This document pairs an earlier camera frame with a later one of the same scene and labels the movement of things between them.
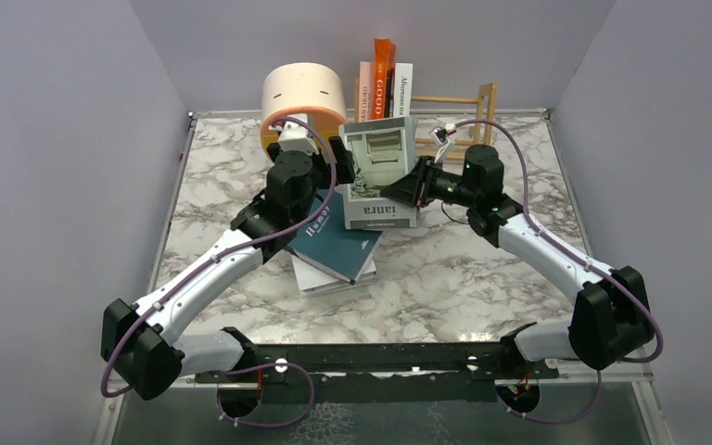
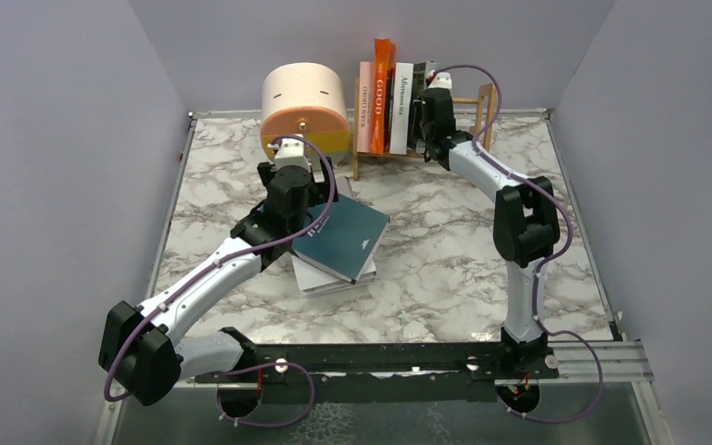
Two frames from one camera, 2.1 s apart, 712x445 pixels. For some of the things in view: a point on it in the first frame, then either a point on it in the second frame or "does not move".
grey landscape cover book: x=382 y=150 → x=419 y=78
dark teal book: x=327 y=243 does not move
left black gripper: x=343 y=170 → x=321 y=191
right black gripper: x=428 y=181 → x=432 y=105
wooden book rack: x=492 y=87 does not move
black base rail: x=381 y=373 does not move
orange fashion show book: x=384 y=70 does not move
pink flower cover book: x=363 y=92 does not move
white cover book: x=402 y=90 does not move
